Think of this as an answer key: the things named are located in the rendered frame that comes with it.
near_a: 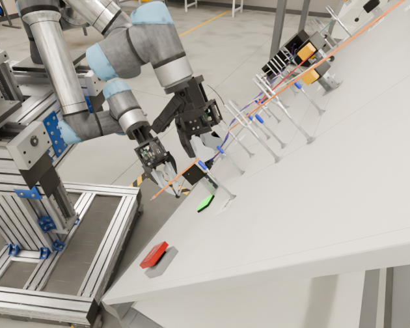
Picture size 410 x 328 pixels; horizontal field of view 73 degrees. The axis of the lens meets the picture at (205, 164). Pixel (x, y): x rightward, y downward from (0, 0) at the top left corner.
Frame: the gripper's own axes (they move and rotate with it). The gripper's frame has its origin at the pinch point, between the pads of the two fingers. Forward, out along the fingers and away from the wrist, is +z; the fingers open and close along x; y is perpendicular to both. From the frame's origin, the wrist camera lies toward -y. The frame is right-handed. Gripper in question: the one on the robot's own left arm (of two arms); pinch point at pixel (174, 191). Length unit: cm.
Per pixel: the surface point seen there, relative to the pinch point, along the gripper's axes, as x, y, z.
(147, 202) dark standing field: -25, -136, -22
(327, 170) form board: 18.1, 44.5, 13.7
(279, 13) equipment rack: 79, -30, -49
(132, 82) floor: 17, -272, -196
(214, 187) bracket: 9.2, 8.2, 5.7
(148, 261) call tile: -9.6, 24.8, 12.2
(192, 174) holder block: 6.2, 10.0, 0.2
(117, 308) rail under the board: -26.5, 2.0, 18.4
